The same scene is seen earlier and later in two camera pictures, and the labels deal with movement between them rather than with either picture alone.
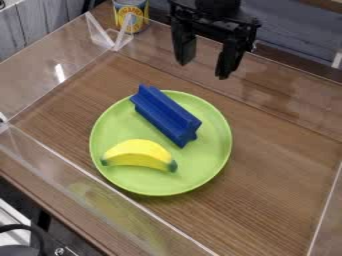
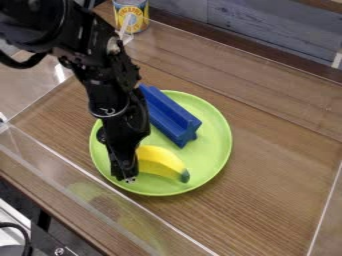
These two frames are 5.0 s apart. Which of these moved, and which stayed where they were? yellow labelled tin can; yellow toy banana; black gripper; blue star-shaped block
Moved: black gripper; yellow toy banana
Stayed: yellow labelled tin can; blue star-shaped block
